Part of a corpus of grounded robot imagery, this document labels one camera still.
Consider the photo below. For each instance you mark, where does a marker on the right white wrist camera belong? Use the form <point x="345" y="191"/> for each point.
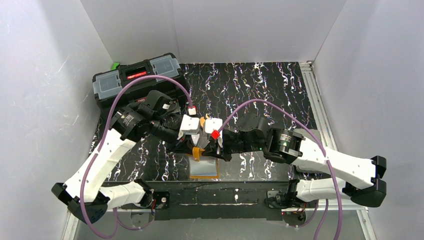
<point x="212" y="124"/>

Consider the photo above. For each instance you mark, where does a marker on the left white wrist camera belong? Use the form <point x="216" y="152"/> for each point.
<point x="189" y="126"/>

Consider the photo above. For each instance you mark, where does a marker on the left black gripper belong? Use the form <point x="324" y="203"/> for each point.
<point x="185" y="143"/>

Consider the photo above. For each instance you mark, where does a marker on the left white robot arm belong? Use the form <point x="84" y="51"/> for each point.
<point x="156" y="114"/>

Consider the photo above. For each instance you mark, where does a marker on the green object behind toolbox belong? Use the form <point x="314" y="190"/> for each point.
<point x="115" y="65"/>

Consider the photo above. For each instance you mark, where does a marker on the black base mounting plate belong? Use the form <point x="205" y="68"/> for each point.
<point x="177" y="200"/>

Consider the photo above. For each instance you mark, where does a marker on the aluminium frame rail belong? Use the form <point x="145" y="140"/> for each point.
<point x="328" y="140"/>

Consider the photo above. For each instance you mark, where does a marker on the orange card holder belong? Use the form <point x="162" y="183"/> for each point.
<point x="202" y="167"/>

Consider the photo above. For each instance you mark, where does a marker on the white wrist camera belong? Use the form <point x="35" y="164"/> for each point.
<point x="212" y="124"/>
<point x="189" y="126"/>

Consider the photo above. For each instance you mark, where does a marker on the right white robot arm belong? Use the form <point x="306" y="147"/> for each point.
<point x="357" y="179"/>

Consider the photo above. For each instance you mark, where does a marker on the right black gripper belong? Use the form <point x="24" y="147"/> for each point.
<point x="216" y="147"/>

